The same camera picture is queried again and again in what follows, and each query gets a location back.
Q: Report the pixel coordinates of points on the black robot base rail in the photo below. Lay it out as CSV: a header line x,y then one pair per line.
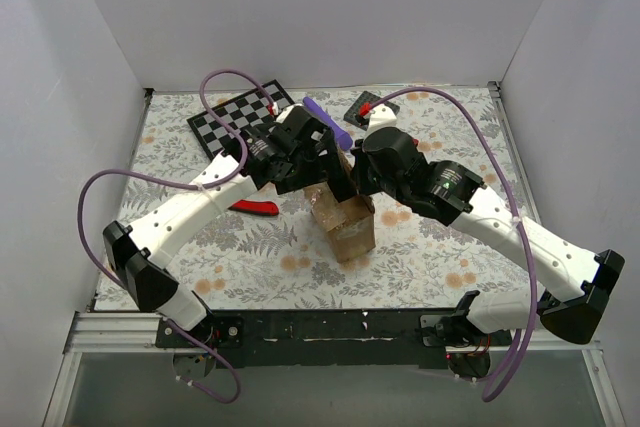
x,y
353,337

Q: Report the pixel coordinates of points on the brown cardboard express box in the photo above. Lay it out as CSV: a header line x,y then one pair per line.
x,y
348,225

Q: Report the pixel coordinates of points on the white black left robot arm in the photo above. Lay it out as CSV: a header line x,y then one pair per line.
x,y
141,252

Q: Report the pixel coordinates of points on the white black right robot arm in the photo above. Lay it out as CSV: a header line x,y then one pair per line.
x,y
576,283

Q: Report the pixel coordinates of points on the purple cylindrical handle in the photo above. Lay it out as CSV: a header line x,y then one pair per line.
x,y
342,137

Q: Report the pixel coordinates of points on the red black utility knife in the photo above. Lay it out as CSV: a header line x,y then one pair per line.
x,y
256,208

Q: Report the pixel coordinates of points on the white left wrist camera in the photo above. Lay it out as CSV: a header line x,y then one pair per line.
x,y
280,113

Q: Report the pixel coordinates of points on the black white checkerboard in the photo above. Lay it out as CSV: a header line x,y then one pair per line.
x,y
248,109

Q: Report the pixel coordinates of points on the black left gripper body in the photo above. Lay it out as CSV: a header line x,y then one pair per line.
x,y
329,162

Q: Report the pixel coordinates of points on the floral patterned table mat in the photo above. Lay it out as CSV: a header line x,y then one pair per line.
x,y
242,261

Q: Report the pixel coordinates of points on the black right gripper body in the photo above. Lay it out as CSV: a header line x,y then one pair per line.
x,y
361,173

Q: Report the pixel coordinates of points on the dark grey studded baseplate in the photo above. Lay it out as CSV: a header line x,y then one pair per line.
x,y
354,116

